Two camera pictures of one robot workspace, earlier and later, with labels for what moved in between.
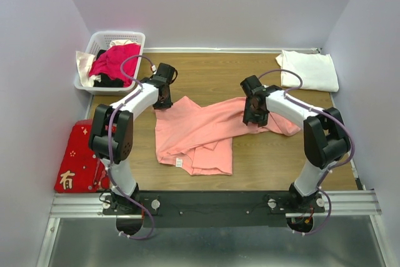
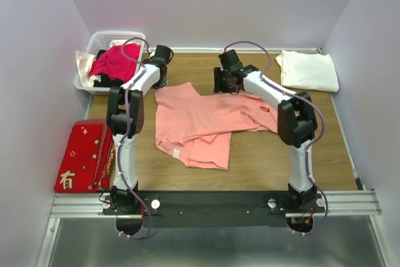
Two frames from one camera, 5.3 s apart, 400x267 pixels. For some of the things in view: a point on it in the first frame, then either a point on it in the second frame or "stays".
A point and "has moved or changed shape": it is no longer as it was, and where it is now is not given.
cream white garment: x=85 y=62 stays
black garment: x=106 y=81 stays
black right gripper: x=261 y=120 -> x=218 y=72
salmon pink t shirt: x=199 y=138 has moved or changed shape
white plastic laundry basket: x=100 y=40 stays
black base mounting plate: x=212 y=209 stays
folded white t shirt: x=316 y=70 stays
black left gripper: x=166 y=104 -> x=163 y=82
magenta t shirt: x=110 y=62 stays
